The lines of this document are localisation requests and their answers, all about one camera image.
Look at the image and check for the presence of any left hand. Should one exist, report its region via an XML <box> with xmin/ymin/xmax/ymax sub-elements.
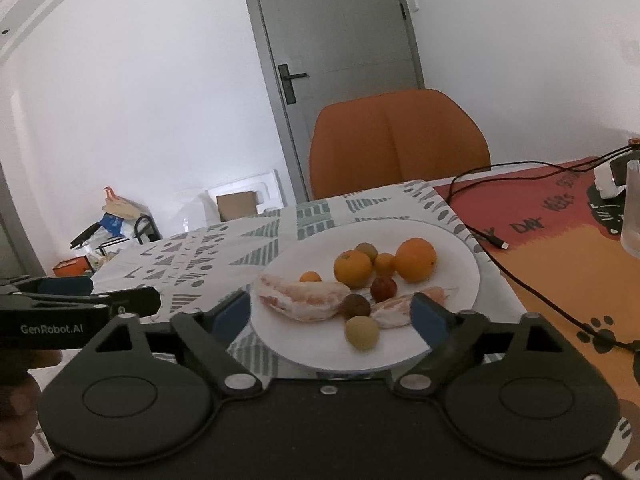
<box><xmin>1</xmin><ymin>350</ymin><xmax>62</xmax><ymax>466</ymax></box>

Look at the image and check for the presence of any large orange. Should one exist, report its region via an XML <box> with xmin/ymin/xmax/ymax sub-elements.
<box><xmin>394</xmin><ymin>237</ymin><xmax>437</xmax><ymax>283</ymax></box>
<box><xmin>333</xmin><ymin>249</ymin><xmax>373</xmax><ymax>289</ymax></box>

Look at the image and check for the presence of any brown kiwi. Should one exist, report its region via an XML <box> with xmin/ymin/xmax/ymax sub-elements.
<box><xmin>355</xmin><ymin>243</ymin><xmax>378</xmax><ymax>263</ymax></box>
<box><xmin>345</xmin><ymin>316</ymin><xmax>380</xmax><ymax>351</ymax></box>

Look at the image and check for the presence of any orange chair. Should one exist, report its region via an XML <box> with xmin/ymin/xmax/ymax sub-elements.
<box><xmin>309</xmin><ymin>89</ymin><xmax>490</xmax><ymax>200</ymax></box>

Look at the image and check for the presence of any black cable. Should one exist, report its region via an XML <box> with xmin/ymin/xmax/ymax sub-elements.
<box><xmin>444</xmin><ymin>144</ymin><xmax>640</xmax><ymax>354</ymax></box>

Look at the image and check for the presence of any patterned white tablecloth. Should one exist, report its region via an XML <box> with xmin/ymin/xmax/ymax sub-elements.
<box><xmin>93</xmin><ymin>181</ymin><xmax>524</xmax><ymax>378</ymax></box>

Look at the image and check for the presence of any clear plastic cup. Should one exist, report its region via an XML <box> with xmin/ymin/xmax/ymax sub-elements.
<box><xmin>620</xmin><ymin>159</ymin><xmax>640</xmax><ymax>259</ymax></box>

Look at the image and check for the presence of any cardboard box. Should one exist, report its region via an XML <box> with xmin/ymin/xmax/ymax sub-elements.
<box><xmin>216</xmin><ymin>191</ymin><xmax>257</xmax><ymax>222</ymax></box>

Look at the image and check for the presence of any dark red small fruit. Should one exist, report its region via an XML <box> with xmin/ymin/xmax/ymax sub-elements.
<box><xmin>338</xmin><ymin>294</ymin><xmax>371</xmax><ymax>320</ymax></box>

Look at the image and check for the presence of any small red apple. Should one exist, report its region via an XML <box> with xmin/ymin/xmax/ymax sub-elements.
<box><xmin>370</xmin><ymin>276</ymin><xmax>397</xmax><ymax>304</ymax></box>

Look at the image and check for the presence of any red orange table mat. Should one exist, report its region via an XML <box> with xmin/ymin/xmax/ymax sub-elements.
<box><xmin>433</xmin><ymin>156</ymin><xmax>640</xmax><ymax>476</ymax></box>

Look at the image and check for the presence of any white power adapter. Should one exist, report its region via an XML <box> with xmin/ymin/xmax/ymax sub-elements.
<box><xmin>593</xmin><ymin>160</ymin><xmax>626</xmax><ymax>200</ymax></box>

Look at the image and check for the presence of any white ceramic plate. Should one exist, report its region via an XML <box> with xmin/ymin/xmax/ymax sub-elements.
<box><xmin>250</xmin><ymin>219</ymin><xmax>480</xmax><ymax>374</ymax></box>

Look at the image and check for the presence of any black door handle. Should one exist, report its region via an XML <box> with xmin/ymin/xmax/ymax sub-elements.
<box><xmin>277</xmin><ymin>64</ymin><xmax>309</xmax><ymax>105</ymax></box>

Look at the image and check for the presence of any grey door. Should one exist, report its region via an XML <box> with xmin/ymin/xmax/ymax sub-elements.
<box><xmin>246</xmin><ymin>0</ymin><xmax>424</xmax><ymax>202</ymax></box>

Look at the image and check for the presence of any orange box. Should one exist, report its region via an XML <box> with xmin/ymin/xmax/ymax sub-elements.
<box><xmin>52</xmin><ymin>257</ymin><xmax>93</xmax><ymax>278</ymax></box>

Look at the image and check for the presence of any pomelo piece small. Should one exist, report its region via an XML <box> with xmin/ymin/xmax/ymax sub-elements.
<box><xmin>369</xmin><ymin>285</ymin><xmax>460</xmax><ymax>330</ymax></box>

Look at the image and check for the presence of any black metal rack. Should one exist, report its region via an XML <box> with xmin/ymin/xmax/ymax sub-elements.
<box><xmin>134</xmin><ymin>214</ymin><xmax>162</xmax><ymax>245</ymax></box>

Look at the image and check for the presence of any small mandarin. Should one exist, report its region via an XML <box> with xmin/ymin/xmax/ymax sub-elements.
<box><xmin>373</xmin><ymin>252</ymin><xmax>395</xmax><ymax>278</ymax></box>
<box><xmin>299</xmin><ymin>271</ymin><xmax>322</xmax><ymax>283</ymax></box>

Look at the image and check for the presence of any brown paper bag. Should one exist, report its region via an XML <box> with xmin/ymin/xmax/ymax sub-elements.
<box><xmin>102</xmin><ymin>186</ymin><xmax>142</xmax><ymax>221</ymax></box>

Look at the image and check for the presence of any white foam board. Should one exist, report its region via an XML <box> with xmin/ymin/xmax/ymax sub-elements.
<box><xmin>206</xmin><ymin>170</ymin><xmax>284</xmax><ymax>214</ymax></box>

